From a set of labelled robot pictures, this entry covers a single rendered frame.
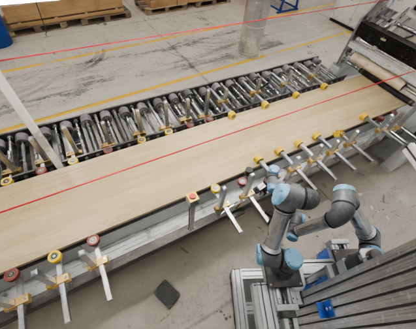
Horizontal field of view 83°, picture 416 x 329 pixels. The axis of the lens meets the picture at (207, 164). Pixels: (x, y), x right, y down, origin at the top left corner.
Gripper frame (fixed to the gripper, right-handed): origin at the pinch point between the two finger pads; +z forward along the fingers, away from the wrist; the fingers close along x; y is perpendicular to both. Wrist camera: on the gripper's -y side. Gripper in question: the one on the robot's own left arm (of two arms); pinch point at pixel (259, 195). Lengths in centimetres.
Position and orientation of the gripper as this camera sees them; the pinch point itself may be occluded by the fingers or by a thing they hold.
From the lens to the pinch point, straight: 196.7
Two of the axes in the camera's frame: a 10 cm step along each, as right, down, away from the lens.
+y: 8.8, -3.3, 3.4
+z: -0.7, 6.1, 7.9
